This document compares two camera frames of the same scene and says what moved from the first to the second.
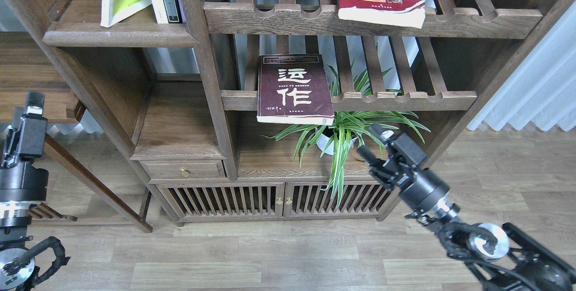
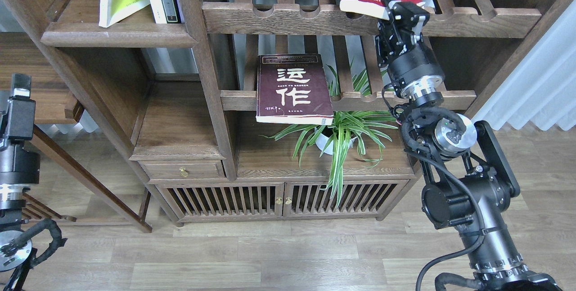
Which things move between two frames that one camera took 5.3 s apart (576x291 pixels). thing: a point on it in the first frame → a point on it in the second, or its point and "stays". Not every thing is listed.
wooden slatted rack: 40,212 stays
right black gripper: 425,190 → 413,67
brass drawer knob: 184,172 stays
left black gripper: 24,187 → 20,165
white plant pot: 322,140 stays
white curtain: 543,90 stays
